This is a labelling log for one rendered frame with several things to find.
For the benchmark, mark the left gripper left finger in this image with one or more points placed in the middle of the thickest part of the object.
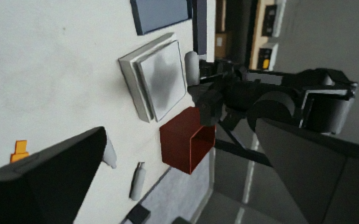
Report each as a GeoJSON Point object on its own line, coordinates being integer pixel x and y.
{"type": "Point", "coordinates": [50, 186]}

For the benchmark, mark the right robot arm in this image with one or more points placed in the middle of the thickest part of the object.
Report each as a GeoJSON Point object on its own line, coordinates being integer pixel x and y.
{"type": "Point", "coordinates": [279, 99]}

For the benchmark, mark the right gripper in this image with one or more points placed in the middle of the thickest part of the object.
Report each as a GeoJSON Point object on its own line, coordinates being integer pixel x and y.
{"type": "Point", "coordinates": [241, 95]}

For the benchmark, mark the red open box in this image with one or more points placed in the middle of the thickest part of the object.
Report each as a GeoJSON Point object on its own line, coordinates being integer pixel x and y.
{"type": "Point", "coordinates": [184, 141]}

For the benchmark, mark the small orange stepped block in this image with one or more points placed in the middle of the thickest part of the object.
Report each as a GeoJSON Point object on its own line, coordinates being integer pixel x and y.
{"type": "Point", "coordinates": [20, 151]}

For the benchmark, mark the dark grey co2 cylinder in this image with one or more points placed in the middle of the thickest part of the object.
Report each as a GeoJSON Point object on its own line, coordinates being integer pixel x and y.
{"type": "Point", "coordinates": [192, 71]}

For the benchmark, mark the grey gas cylinder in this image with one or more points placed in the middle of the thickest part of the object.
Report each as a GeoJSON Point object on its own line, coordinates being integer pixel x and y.
{"type": "Point", "coordinates": [138, 183]}
{"type": "Point", "coordinates": [110, 156]}

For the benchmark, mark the white digital weighing scale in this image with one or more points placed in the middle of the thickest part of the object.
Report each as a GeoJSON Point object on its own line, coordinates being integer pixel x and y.
{"type": "Point", "coordinates": [155, 77]}

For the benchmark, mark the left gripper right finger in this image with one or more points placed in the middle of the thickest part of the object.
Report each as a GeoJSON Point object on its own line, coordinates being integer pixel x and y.
{"type": "Point", "coordinates": [320, 172]}

